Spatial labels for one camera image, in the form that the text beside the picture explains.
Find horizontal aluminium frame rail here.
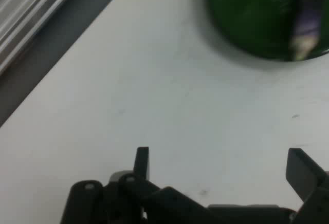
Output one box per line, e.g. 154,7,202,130
0,0,85,76

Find dark green round plate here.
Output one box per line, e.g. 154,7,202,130
203,0,329,62

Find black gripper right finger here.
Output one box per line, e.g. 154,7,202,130
285,147,329,224

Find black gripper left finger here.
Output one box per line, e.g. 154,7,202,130
60,146,209,224

